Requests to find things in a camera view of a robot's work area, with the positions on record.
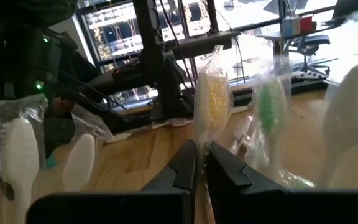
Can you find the small blue mouthwash bottle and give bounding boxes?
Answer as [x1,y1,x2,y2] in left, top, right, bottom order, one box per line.
[45,153,58,169]

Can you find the purple toothbrush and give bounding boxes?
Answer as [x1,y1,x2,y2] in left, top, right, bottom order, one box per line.
[0,93,50,224]
[317,62,358,189]

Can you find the red white blue box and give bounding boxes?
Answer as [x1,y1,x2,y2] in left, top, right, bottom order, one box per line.
[282,14,318,37]

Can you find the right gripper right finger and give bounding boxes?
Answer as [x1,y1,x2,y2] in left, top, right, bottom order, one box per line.
[206,141,358,224]

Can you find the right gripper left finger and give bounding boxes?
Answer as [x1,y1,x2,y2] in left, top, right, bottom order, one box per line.
[26,139,197,224]

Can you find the black office chair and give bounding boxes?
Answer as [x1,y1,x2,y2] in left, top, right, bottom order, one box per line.
[286,33,331,76]

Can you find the yellow toothbrush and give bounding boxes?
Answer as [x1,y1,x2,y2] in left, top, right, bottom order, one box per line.
[193,45,232,224]

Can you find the silver aluminium bracket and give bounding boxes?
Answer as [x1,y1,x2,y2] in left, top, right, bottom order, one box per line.
[104,118,196,145]

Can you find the green toothbrush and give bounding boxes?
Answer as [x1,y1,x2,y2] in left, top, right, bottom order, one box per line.
[249,57,295,188]

